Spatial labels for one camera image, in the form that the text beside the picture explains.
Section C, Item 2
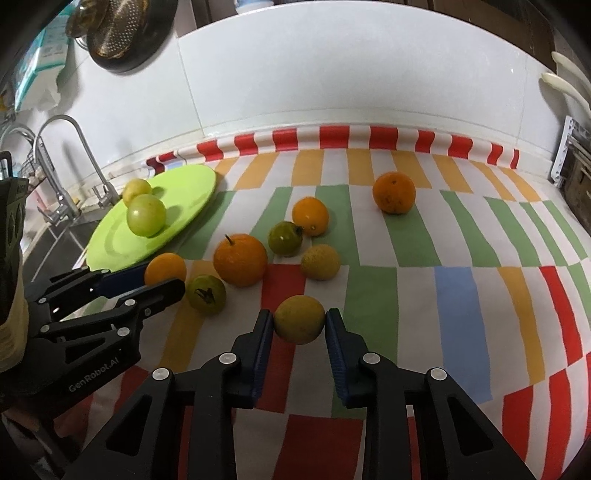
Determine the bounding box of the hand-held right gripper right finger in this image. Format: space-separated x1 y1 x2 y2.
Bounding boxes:
323 307 539 480

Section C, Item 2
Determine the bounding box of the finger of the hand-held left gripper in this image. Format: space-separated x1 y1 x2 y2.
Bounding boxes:
39 278 186 341
25 264 151 320

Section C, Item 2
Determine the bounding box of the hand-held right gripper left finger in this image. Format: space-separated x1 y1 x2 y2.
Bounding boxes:
60 308 278 480

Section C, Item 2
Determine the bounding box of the small green persimmon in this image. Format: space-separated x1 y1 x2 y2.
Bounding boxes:
268 221 304 257
187 274 227 316

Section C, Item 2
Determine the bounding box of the rough yellow citrus fruit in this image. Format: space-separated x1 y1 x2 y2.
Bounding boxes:
274 294 327 345
301 244 342 281

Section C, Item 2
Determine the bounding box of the large orange with stem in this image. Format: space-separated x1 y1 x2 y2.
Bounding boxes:
213 233 269 288

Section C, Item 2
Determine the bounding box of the lime green plate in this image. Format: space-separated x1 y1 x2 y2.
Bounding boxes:
86 165 218 274

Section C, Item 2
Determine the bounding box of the person's left hand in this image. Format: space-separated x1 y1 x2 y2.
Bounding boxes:
0 271 30 373

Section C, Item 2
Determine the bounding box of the stainless steel sink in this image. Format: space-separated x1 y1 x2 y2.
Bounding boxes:
23 216 105 283

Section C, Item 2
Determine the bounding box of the green apple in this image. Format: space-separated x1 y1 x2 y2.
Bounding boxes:
126 194 167 238

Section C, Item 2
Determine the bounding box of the yellow-green pear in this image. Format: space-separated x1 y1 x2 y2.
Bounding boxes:
122 178 153 207

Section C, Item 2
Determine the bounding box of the steel sink mixer faucet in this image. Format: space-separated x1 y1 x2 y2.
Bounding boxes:
0 126 82 228

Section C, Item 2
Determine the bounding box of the steel gooseneck faucet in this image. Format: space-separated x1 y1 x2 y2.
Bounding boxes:
34 115 122 209

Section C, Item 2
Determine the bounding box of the colourful striped tablecloth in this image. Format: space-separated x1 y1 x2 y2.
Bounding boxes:
60 124 591 480

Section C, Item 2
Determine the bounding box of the black round pan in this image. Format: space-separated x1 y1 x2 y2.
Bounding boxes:
87 0 179 75

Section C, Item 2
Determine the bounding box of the metal colander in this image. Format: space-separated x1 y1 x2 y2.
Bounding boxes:
89 0 160 59

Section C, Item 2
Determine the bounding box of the round metal lid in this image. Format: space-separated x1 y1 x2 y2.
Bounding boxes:
67 0 100 48

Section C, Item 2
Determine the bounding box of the white plastic rack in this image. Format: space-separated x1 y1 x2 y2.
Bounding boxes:
549 115 591 186

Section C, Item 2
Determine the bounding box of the wire dish basket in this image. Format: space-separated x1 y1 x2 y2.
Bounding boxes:
0 148 40 186

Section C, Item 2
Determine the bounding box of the white utensil handle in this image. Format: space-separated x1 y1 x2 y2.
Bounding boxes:
551 51 591 108
540 72 591 121

